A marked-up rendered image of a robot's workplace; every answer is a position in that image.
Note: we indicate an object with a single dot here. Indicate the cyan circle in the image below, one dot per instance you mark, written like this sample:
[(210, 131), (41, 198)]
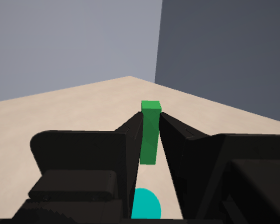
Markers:
[(145, 205)]

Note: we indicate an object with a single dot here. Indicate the green rectangular post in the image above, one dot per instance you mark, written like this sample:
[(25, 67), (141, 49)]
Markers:
[(151, 113)]

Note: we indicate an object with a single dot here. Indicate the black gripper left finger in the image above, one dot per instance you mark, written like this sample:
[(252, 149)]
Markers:
[(117, 150)]

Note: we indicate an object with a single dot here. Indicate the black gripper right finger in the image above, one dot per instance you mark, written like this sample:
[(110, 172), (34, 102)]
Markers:
[(197, 160)]

